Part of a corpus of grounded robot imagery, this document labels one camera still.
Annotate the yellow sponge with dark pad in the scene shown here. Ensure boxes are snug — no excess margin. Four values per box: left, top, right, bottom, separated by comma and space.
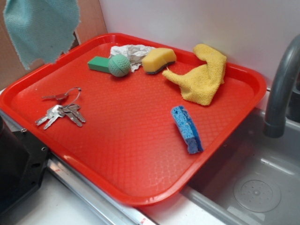
142, 48, 177, 74

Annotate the grey plastic sink basin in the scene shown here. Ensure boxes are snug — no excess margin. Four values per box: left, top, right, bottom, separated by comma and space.
182, 109, 300, 225

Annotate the red plastic tray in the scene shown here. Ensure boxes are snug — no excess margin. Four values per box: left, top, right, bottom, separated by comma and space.
0, 34, 266, 206

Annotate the blue sponge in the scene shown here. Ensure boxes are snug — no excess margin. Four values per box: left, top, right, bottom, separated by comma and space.
171, 105, 204, 154

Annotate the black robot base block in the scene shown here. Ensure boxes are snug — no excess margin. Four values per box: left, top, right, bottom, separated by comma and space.
0, 119, 50, 216

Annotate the silver key bunch on ring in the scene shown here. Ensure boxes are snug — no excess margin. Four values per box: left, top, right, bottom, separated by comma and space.
35, 87, 86, 130

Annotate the grey faucet spout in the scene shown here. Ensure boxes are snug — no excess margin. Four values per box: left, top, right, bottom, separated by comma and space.
263, 35, 300, 138

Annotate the silver metal rail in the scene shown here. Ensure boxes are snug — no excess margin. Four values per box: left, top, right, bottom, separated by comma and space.
0, 110, 150, 225

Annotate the brown cardboard panel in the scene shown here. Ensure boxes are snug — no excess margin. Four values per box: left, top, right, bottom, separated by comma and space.
0, 0, 79, 91

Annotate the yellow cloth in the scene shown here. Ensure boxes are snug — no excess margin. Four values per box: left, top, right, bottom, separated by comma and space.
162, 44, 227, 106

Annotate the green rectangular block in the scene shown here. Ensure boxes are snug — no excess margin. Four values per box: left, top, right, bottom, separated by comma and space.
88, 56, 110, 73

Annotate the light blue cloth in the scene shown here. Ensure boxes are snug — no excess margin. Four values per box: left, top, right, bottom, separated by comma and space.
3, 0, 80, 70

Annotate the crumpled white paper towel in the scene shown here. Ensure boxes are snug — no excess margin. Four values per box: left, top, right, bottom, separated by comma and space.
109, 45, 155, 73

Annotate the green dimpled ball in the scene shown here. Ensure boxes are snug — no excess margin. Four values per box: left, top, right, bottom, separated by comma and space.
108, 54, 130, 77

